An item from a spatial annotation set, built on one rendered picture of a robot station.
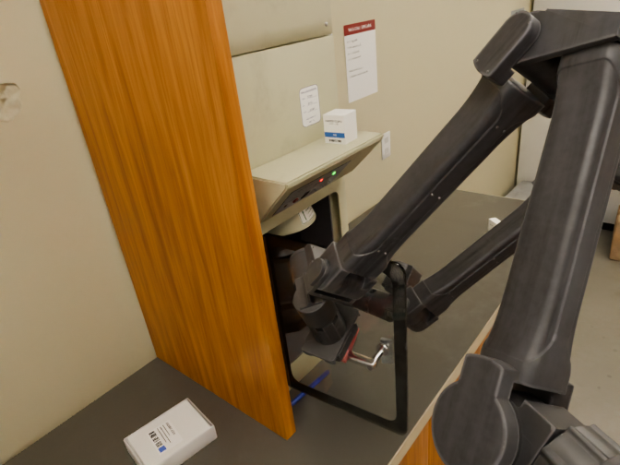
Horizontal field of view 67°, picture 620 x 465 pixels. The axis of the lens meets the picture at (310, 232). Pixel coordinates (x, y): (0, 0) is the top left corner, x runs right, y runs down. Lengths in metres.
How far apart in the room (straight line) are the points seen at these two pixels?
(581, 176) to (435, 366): 0.86
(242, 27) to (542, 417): 0.72
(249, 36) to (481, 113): 0.47
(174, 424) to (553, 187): 0.93
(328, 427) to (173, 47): 0.82
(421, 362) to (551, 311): 0.84
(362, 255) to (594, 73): 0.33
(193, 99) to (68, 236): 0.55
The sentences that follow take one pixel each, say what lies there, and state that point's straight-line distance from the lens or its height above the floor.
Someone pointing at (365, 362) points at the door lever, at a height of 1.21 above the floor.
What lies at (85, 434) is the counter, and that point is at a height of 0.94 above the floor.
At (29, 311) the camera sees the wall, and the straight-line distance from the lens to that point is 1.23.
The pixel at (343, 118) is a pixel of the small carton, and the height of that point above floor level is 1.56.
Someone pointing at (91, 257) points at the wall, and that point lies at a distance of 1.25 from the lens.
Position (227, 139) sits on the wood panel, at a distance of 0.75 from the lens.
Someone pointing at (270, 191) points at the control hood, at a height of 1.49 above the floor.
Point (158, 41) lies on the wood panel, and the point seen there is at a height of 1.75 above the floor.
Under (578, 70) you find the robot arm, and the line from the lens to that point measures 0.51.
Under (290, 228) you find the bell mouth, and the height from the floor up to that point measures 1.33.
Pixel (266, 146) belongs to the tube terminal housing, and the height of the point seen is 1.54.
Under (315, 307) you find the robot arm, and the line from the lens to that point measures 0.72.
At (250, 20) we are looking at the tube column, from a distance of 0.90.
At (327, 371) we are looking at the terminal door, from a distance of 1.03.
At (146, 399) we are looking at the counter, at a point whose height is 0.94.
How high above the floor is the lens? 1.79
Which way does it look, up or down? 27 degrees down
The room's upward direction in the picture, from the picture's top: 7 degrees counter-clockwise
